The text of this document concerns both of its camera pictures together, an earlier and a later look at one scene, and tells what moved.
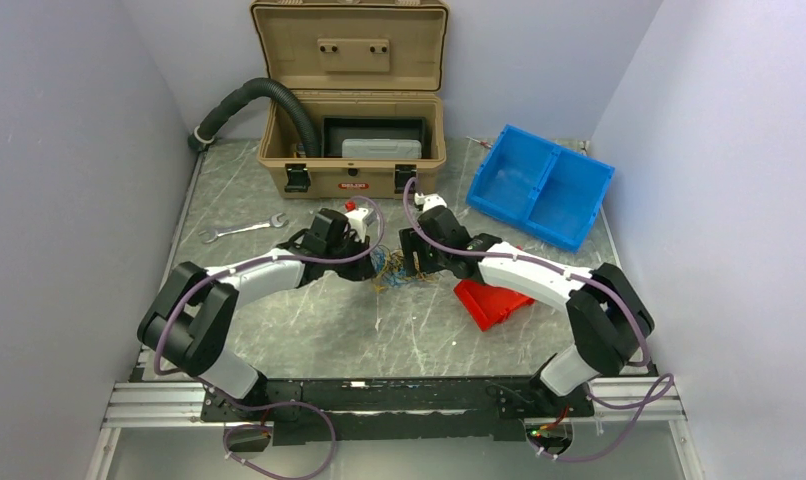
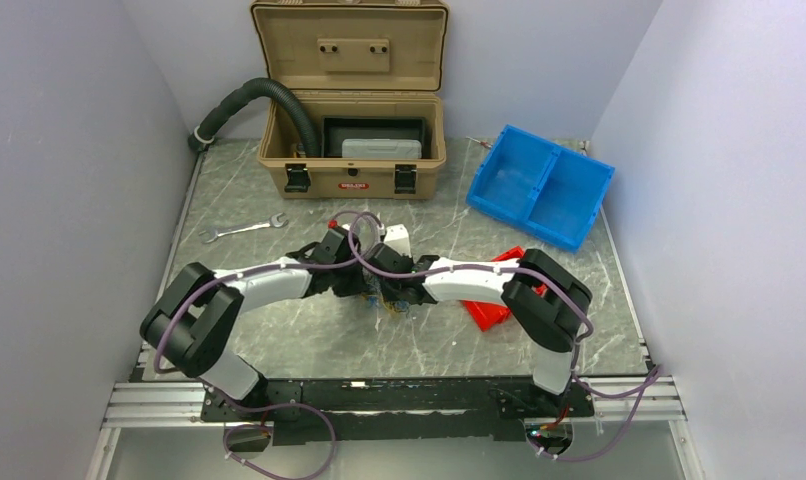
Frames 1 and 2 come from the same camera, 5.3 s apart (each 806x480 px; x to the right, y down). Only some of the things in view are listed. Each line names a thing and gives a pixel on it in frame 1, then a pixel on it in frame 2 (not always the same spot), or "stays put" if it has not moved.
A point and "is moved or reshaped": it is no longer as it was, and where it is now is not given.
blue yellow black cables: (388, 267) is moved or reshaped
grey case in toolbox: (381, 148) stays put
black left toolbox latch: (299, 179) stays put
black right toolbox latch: (404, 172) stays put
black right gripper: (412, 242) to (389, 291)
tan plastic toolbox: (371, 74) stays put
